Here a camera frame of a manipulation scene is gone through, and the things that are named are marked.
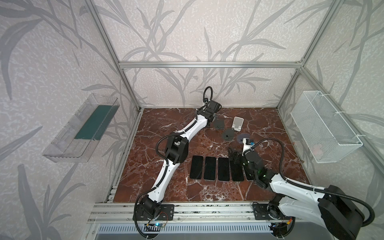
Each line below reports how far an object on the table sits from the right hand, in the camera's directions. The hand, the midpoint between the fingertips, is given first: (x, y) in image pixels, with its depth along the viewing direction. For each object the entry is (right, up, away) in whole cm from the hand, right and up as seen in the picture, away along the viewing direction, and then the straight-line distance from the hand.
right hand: (234, 143), depth 85 cm
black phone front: (-6, -16, +4) cm, 17 cm away
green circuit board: (-39, -37, -14) cm, 56 cm away
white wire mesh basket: (+35, +6, -22) cm, 42 cm away
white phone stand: (+7, +11, +19) cm, 23 cm away
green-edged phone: (+2, -9, -20) cm, 22 cm away
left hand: (-14, +21, +19) cm, 31 cm away
